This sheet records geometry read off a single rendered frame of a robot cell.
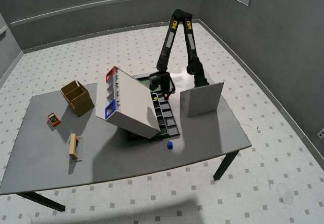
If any orange pocket multimeter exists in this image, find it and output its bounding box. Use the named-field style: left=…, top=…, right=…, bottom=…
left=47, top=112, right=61, bottom=127

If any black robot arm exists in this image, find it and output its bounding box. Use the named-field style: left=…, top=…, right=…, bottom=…
left=149, top=9, right=210, bottom=91

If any green tray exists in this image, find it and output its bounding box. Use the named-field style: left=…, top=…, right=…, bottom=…
left=136, top=76, right=175, bottom=94

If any blue round cap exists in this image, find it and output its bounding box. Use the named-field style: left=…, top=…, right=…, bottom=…
left=167, top=141, right=173, bottom=149

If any brown cardboard box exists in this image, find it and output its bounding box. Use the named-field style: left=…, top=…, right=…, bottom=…
left=61, top=80, right=95, bottom=117

